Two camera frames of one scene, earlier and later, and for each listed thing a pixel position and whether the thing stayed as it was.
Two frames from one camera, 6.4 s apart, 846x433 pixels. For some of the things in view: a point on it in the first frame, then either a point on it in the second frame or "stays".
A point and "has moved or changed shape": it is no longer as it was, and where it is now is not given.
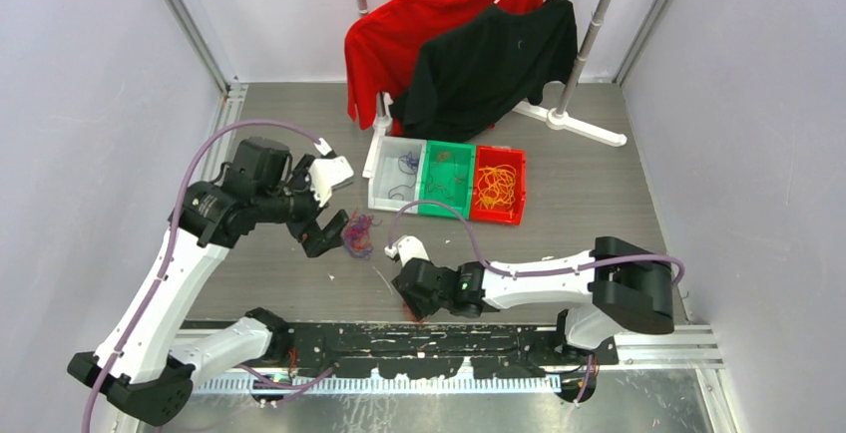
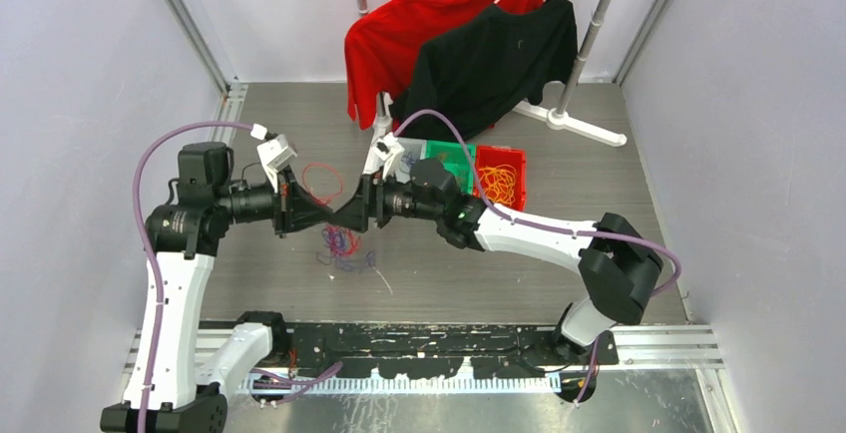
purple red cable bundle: (356, 234) has moved or changed shape
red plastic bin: (499, 189) stays
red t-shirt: (382, 40) stays
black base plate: (436, 351) stays
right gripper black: (419, 307) to (355, 216)
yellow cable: (496, 187) stays
